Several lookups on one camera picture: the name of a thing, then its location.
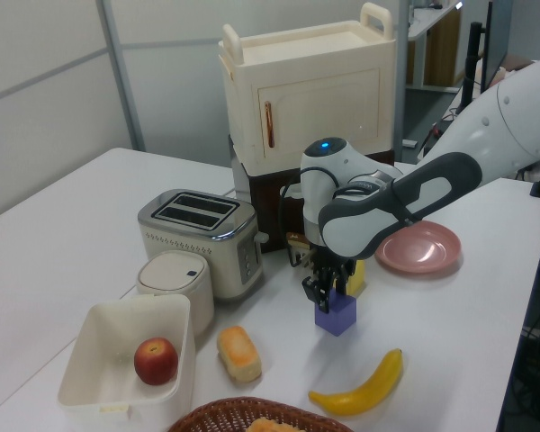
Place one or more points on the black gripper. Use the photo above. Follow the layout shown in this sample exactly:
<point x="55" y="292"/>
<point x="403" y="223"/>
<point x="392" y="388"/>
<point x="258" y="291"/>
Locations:
<point x="330" y="265"/>

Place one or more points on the purple cube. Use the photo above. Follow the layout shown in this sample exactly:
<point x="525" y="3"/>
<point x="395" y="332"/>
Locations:
<point x="339" y="317"/>

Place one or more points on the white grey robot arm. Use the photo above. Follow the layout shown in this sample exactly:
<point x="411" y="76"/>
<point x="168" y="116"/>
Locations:
<point x="499" y="130"/>

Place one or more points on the yellow cube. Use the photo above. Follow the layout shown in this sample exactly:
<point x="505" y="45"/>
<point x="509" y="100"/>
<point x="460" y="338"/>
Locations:
<point x="359" y="276"/>

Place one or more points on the pink plate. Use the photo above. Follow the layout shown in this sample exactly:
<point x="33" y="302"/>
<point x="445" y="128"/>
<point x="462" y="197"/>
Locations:
<point x="425" y="252"/>

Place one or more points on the brown hair claw clip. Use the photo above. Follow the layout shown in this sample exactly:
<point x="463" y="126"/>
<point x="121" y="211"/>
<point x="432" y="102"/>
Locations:
<point x="297" y="243"/>

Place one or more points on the yellow banana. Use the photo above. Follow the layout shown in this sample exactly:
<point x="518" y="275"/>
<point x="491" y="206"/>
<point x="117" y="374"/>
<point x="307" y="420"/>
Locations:
<point x="364" y="389"/>

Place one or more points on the toy bread roll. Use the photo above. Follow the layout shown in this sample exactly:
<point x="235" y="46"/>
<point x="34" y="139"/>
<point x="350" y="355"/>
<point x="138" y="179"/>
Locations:
<point x="239" y="355"/>

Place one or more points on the cream silver toaster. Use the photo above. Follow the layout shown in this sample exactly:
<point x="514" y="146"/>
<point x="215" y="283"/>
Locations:
<point x="207" y="243"/>

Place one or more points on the orange bread in basket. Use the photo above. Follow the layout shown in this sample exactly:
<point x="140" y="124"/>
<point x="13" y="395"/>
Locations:
<point x="270" y="425"/>

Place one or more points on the small white lidded bin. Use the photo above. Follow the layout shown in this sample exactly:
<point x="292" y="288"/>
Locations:
<point x="175" y="281"/>

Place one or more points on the small grey block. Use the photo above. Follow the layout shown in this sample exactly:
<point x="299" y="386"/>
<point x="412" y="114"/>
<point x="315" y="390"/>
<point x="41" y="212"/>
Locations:
<point x="410" y="144"/>

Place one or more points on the brown wicker basket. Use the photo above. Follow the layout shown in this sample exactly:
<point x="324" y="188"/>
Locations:
<point x="216" y="414"/>

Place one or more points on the red apple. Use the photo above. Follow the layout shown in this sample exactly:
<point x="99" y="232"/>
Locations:
<point x="155" y="361"/>

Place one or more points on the cream toy cabinet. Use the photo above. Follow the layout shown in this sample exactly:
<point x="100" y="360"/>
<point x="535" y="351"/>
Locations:
<point x="306" y="90"/>

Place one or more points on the white plastic tub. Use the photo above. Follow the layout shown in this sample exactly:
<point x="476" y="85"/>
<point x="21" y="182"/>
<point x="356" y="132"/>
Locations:
<point x="117" y="391"/>

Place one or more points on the black monitor stand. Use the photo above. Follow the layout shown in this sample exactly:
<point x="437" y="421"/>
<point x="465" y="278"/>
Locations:
<point x="473" y="63"/>

